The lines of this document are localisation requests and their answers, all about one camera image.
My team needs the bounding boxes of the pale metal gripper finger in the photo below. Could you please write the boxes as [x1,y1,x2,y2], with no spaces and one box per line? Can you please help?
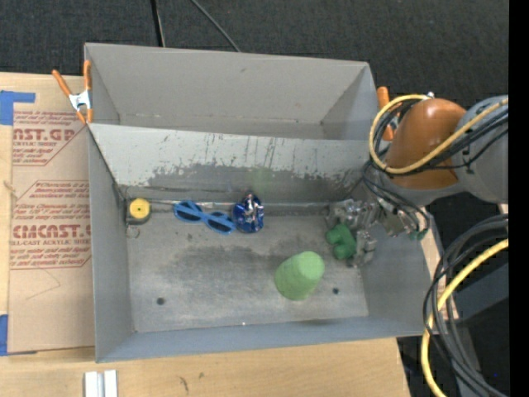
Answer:
[352,229,379,268]
[328,199,368,228]

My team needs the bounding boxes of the dark green toy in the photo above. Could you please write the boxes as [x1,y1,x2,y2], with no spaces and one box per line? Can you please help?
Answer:
[325,222,358,261]

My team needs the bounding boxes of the light green cup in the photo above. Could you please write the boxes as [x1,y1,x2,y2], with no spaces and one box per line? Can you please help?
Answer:
[274,250,326,303]

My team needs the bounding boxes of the blue toy figure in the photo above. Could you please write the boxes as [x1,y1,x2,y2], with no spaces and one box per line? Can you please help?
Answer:
[231,192,265,235]

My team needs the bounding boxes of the grey metal bin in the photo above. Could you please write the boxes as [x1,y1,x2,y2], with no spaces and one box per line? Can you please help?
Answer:
[83,42,436,364]

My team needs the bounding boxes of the blue sunglasses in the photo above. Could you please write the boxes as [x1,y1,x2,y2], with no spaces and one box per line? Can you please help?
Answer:
[173,199,238,236]

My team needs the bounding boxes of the yellow round cylinder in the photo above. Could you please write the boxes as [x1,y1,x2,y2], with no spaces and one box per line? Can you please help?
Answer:
[128,197,152,225]

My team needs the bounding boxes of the brown cardboard board red print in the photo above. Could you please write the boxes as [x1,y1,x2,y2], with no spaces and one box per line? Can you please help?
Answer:
[0,71,98,356]

